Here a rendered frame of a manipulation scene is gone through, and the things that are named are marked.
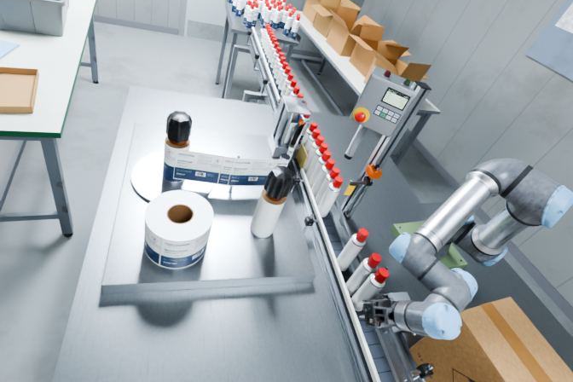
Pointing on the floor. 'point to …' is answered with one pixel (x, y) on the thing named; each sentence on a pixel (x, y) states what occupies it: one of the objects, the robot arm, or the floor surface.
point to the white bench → (49, 98)
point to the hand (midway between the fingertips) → (367, 308)
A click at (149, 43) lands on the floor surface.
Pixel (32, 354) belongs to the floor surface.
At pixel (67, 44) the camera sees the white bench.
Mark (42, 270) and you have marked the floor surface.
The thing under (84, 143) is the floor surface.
